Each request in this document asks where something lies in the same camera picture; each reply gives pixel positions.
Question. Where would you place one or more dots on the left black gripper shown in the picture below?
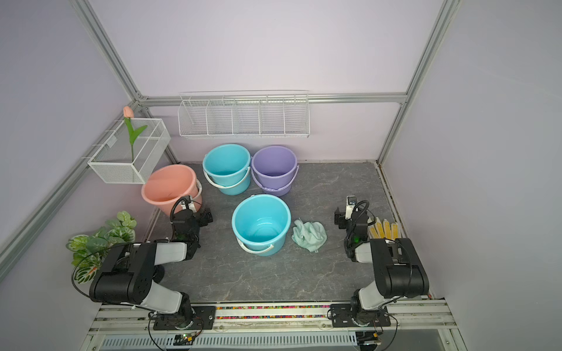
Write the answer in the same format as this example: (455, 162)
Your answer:
(203, 217)

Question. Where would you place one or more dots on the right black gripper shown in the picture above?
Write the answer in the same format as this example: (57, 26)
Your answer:
(341, 219)

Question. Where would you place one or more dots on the light green microfiber cloth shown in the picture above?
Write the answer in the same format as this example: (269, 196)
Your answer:
(309, 235)

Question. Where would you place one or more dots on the teal plastic bucket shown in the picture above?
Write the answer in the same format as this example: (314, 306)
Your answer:
(260, 224)
(227, 168)

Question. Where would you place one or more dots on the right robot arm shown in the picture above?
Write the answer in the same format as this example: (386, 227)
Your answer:
(397, 268)

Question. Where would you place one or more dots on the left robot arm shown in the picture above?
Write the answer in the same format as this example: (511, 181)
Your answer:
(131, 273)

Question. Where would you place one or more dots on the pink plastic bucket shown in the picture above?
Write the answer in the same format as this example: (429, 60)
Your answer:
(166, 185)

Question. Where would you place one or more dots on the purple plastic bucket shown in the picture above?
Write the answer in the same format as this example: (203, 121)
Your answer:
(274, 169)

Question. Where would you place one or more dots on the yellow white work gloves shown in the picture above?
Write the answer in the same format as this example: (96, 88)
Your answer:
(383, 229)

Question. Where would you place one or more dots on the potted green leafy plant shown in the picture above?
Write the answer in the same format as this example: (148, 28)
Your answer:
(90, 250)

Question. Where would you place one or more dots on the artificial pink tulip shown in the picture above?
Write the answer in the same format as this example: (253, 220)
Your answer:
(133, 132)

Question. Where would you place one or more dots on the white wire basket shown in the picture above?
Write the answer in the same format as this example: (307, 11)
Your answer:
(112, 160)

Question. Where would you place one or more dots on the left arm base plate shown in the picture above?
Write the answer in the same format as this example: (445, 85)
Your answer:
(201, 318)

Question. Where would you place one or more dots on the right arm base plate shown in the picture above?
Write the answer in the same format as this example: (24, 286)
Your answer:
(345, 315)

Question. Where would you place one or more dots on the rail with coloured beads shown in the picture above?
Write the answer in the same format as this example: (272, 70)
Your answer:
(288, 316)

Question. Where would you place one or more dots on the white slotted cable duct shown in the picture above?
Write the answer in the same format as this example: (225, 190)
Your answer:
(236, 341)

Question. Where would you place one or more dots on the long white wire shelf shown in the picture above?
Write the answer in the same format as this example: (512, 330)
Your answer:
(284, 113)

